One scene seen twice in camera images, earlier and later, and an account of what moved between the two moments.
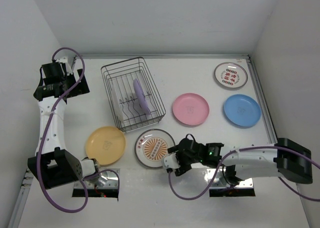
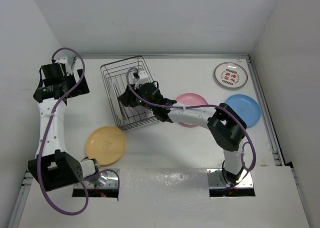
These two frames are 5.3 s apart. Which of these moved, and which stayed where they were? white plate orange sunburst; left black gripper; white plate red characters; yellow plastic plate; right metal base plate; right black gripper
Moved: right black gripper; white plate orange sunburst
Stayed: white plate red characters; yellow plastic plate; right metal base plate; left black gripper
